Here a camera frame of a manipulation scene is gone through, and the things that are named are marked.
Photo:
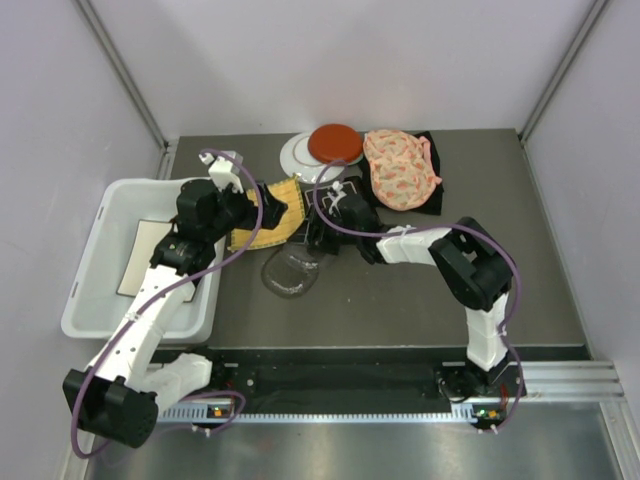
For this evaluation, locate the clear glass plate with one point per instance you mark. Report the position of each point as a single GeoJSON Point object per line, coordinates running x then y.
{"type": "Point", "coordinates": [291, 271]}

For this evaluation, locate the black cloth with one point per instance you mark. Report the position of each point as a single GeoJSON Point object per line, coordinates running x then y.
{"type": "Point", "coordinates": [435, 200]}

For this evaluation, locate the floral pink cloth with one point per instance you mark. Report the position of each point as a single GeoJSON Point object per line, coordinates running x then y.
{"type": "Point", "coordinates": [400, 170]}

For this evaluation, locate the white round rimmed plate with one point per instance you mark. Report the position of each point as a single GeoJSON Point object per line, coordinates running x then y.
{"type": "Point", "coordinates": [297, 161]}

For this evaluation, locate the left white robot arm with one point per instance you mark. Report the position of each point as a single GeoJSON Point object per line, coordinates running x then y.
{"type": "Point", "coordinates": [115, 396]}

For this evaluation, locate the white plastic bin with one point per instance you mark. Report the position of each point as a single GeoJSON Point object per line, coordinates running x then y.
{"type": "Point", "coordinates": [94, 308]}

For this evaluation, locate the yellow woven square plate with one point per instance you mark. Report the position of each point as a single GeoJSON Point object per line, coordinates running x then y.
{"type": "Point", "coordinates": [287, 191]}

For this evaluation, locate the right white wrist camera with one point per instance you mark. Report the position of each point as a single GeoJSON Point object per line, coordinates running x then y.
{"type": "Point", "coordinates": [335, 193]}

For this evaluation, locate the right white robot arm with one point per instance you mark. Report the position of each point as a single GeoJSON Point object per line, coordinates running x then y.
{"type": "Point", "coordinates": [475, 268]}

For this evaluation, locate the white square plate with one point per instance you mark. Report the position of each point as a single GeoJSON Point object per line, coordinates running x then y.
{"type": "Point", "coordinates": [148, 235]}

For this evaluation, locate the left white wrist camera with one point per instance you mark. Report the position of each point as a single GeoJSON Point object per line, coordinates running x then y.
{"type": "Point", "coordinates": [223, 172]}

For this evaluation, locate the black square plate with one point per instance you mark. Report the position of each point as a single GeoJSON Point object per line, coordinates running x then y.
{"type": "Point", "coordinates": [313, 196]}

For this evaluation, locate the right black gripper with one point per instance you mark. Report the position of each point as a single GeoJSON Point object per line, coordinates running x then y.
{"type": "Point", "coordinates": [327, 248]}

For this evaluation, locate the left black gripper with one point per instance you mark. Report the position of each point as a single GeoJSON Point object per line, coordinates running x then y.
{"type": "Point", "coordinates": [250, 210]}

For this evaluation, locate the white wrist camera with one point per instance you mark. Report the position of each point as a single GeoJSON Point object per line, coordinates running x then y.
{"type": "Point", "coordinates": [335, 193]}
{"type": "Point", "coordinates": [223, 172]}

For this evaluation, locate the red plate at back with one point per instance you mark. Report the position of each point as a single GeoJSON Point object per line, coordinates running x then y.
{"type": "Point", "coordinates": [332, 142]}

